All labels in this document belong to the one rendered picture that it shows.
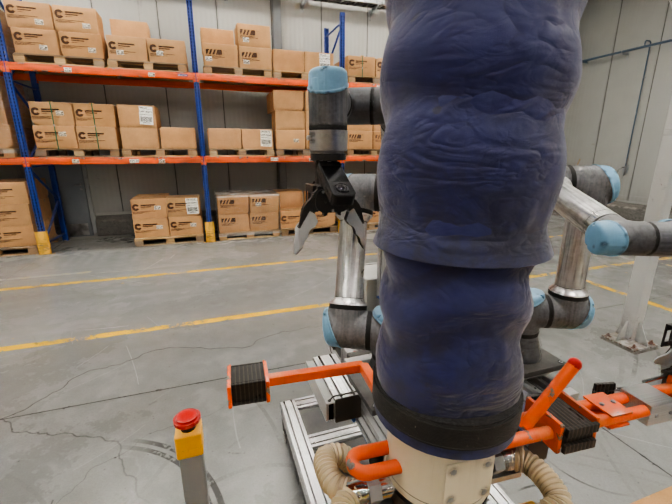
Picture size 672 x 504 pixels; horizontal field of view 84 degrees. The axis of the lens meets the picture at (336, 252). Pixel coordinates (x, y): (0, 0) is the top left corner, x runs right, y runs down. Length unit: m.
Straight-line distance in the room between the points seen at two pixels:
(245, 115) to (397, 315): 8.46
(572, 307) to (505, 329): 0.91
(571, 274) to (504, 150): 1.00
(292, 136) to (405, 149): 7.24
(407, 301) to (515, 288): 0.13
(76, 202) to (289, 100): 4.74
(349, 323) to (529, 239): 0.71
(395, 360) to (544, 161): 0.31
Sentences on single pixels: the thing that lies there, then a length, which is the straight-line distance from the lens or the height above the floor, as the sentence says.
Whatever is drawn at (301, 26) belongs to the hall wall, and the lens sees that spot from 9.42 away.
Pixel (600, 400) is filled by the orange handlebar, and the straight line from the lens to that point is 0.93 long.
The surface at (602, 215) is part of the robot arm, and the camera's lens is 1.03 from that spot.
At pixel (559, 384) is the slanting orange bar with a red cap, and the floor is 1.33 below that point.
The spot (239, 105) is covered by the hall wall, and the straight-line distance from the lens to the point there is 8.87.
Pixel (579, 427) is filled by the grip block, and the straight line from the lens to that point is 0.81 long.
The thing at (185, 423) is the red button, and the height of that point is 1.04.
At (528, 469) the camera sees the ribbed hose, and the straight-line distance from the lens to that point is 0.81.
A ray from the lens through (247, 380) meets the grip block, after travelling 0.82.
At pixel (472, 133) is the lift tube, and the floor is 1.74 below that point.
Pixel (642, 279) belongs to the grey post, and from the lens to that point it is 4.21.
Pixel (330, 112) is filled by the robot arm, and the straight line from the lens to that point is 0.73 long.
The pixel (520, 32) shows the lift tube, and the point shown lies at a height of 1.84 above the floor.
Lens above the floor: 1.73
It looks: 15 degrees down
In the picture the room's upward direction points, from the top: straight up
